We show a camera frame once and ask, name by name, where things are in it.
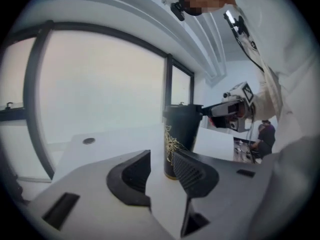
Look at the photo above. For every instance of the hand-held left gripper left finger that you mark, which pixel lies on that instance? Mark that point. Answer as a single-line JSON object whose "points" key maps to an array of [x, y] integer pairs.
{"points": [[87, 196]]}

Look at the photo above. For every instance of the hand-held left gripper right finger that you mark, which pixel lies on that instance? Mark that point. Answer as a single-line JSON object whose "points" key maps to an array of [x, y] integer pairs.
{"points": [[230, 189]]}

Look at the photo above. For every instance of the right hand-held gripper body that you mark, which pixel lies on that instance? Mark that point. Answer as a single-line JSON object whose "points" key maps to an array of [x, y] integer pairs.
{"points": [[246, 91]]}

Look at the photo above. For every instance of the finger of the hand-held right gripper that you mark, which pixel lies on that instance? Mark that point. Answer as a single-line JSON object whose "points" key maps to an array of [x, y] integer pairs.
{"points": [[222, 109], [220, 122]]}

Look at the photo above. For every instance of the black tumbler with gold pattern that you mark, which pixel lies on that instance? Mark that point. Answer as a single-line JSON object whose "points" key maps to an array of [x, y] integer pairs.
{"points": [[180, 129]]}

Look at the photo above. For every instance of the person's right forearm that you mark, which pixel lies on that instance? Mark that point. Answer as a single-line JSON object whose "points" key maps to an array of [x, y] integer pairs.
{"points": [[267, 101]]}

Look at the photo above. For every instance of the black framed window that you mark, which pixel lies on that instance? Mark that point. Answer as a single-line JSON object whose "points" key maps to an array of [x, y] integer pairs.
{"points": [[100, 84], [181, 86], [17, 71]]}

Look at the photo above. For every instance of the round grey table grommet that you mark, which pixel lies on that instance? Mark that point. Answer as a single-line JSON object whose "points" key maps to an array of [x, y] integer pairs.
{"points": [[88, 141]]}

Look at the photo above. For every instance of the person's torso white jacket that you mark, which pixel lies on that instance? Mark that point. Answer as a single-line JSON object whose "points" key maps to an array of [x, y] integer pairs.
{"points": [[295, 46]]}

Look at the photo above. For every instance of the black chest-mounted device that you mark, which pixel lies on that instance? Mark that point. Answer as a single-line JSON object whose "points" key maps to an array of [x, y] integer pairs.
{"points": [[241, 24]]}

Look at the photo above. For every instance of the black head-mounted camera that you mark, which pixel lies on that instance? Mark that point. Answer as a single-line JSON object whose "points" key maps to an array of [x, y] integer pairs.
{"points": [[178, 11]]}

